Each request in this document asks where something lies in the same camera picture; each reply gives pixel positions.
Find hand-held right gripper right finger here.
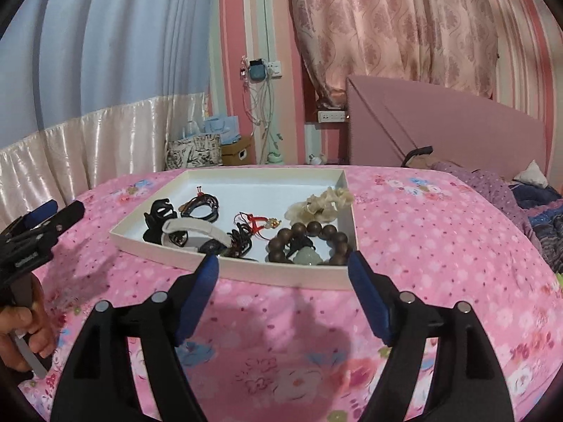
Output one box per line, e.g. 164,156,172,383
347,250,515,422

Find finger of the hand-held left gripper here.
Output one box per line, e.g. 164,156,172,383
9,199,59,231
26,201,86,240

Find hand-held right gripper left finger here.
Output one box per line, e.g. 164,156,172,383
50,255,220,422

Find black cord bracelet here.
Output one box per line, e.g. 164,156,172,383
226,222,260,261

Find grey wide band bracelet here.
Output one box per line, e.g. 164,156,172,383
160,217,232,256

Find pendant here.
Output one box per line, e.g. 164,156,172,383
284,235,322,267

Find black hair claw clip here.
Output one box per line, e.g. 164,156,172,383
143,199,179,243

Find dark braided leather bracelet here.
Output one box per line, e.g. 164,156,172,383
179,187,221,221

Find red knotted cord charm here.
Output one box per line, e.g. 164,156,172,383
233,211,282,240

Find cream fabric scrunchie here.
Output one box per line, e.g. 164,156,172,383
286,187,355,225

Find white shallow cardboard box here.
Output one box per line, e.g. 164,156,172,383
108,167,358,292

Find person's left hand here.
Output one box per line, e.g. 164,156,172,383
0,279,58,374

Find white satin curtain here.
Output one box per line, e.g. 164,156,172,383
0,92,212,229

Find pink floral blanket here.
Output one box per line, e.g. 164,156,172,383
18,165,563,422

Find floral paper bag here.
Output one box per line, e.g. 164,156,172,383
166,134,222,170

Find brown cardboard box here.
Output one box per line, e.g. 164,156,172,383
220,137,256,167

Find blue curtain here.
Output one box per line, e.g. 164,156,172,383
0,0,221,150

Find purple patterned quilt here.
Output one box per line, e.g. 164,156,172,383
433,160,563,273

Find pink headboard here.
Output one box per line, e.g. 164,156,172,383
347,75,555,185

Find white pillow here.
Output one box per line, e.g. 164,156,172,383
512,160,548,187

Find pink patterned curtain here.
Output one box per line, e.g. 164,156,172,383
281,0,500,108

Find brown wooden bead bracelet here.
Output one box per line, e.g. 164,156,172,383
265,221,354,267

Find hanging charger cables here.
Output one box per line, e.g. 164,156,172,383
240,55,282,159

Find blue wall device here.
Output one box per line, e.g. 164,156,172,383
248,58,267,84

